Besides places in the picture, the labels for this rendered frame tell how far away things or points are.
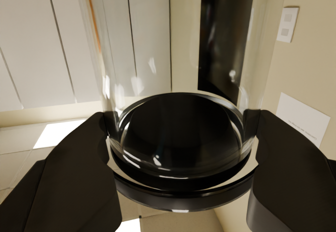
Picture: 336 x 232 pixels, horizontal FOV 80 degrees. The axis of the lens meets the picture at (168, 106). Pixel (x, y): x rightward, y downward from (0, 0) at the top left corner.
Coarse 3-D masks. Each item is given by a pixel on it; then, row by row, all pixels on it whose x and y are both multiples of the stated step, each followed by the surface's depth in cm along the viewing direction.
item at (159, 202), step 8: (120, 184) 10; (248, 184) 10; (128, 192) 10; (136, 192) 9; (224, 192) 9; (232, 192) 9; (240, 192) 10; (136, 200) 10; (144, 200) 9; (152, 200) 9; (160, 200) 9; (168, 200) 9; (176, 200) 9; (184, 200) 9; (192, 200) 9; (200, 200) 9; (208, 200) 9; (216, 200) 9; (224, 200) 9; (168, 208) 9; (176, 208) 9; (184, 208) 9; (192, 208) 9; (200, 208) 9
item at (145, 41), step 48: (96, 0) 7; (144, 0) 6; (192, 0) 6; (240, 0) 6; (96, 48) 8; (144, 48) 7; (192, 48) 6; (240, 48) 7; (144, 96) 8; (192, 96) 7; (240, 96) 8; (144, 144) 9; (192, 144) 8; (240, 144) 9; (144, 192) 9; (192, 192) 9
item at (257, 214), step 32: (256, 128) 12; (288, 128) 10; (256, 160) 10; (288, 160) 8; (320, 160) 8; (256, 192) 7; (288, 192) 6; (320, 192) 6; (256, 224) 7; (288, 224) 6; (320, 224) 6
